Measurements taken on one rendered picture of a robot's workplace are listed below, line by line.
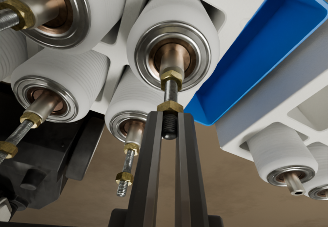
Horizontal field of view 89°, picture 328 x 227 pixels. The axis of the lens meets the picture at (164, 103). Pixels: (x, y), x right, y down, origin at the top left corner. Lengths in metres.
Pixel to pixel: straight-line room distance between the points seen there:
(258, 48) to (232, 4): 0.20
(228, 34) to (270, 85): 0.17
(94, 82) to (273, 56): 0.32
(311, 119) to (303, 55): 0.15
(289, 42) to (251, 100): 0.12
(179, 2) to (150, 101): 0.12
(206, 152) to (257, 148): 0.39
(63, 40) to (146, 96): 0.11
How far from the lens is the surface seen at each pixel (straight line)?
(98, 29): 0.18
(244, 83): 0.40
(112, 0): 0.20
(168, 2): 0.18
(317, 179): 0.46
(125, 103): 0.22
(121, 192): 0.20
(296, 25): 0.39
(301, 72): 0.36
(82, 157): 0.53
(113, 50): 0.26
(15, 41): 0.32
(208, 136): 0.67
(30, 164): 0.56
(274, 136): 0.38
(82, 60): 0.26
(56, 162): 0.54
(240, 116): 0.40
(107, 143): 0.76
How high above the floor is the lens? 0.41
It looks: 49 degrees down
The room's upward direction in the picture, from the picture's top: 175 degrees counter-clockwise
